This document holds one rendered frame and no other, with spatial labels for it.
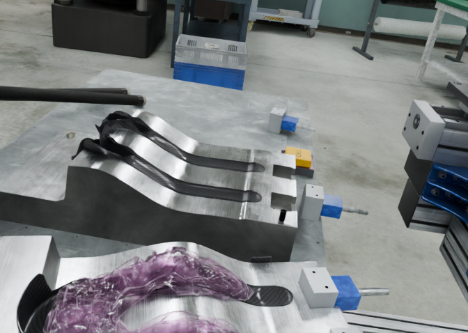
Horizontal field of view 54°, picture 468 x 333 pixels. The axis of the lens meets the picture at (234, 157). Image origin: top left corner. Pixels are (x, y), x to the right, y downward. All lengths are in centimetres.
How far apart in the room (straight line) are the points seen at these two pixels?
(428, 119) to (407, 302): 121
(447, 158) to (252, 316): 62
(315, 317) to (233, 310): 12
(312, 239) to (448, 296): 144
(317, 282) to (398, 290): 152
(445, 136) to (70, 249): 77
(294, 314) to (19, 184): 50
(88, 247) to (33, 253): 19
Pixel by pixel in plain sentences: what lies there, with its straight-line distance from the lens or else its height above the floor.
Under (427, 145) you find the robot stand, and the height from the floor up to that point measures 94.
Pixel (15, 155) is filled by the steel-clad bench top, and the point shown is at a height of 80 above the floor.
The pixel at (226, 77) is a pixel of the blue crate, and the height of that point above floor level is 13.
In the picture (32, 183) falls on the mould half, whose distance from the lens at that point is 86.
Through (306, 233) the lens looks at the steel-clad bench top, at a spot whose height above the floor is 80.
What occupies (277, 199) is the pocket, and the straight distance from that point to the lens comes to 82.
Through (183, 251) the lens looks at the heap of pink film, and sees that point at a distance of 60.
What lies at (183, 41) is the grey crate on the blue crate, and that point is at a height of 30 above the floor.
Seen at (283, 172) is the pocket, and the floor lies 88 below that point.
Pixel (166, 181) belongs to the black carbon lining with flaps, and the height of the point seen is 89.
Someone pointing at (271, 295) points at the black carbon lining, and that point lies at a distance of 67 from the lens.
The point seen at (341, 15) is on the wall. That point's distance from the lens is 734.
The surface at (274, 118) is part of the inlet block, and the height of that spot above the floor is 84.
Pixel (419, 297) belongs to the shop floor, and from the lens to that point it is 218.
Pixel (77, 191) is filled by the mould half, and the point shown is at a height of 89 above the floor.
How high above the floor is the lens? 130
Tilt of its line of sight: 27 degrees down
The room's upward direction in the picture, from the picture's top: 9 degrees clockwise
